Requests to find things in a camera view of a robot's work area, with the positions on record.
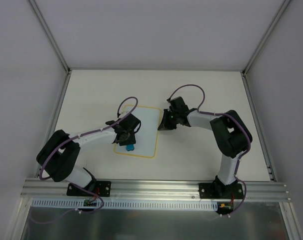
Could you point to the white slotted cable duct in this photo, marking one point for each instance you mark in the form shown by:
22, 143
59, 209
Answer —
125, 204

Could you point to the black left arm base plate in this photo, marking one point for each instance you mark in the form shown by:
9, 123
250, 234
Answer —
101, 188

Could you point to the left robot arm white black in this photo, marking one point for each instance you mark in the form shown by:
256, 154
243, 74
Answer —
58, 156

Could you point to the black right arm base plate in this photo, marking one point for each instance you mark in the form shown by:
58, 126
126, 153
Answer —
219, 191

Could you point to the yellow framed small whiteboard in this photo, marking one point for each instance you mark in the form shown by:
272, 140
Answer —
146, 137

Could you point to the blue foam whiteboard eraser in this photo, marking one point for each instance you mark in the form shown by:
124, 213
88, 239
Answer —
130, 147

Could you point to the aluminium frame post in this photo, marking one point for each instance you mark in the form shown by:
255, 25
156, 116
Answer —
266, 35
48, 33

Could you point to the right aluminium frame post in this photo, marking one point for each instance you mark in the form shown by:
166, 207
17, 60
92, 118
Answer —
266, 35

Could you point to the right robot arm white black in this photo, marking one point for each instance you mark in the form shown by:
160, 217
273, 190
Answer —
231, 135

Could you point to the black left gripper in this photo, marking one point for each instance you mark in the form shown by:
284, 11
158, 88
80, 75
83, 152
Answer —
128, 141

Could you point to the left aluminium frame post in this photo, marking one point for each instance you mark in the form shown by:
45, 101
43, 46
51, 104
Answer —
48, 33

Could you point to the aluminium mounting rail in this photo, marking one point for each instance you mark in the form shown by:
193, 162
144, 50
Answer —
257, 191

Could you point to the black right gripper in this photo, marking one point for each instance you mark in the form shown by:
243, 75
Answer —
167, 120

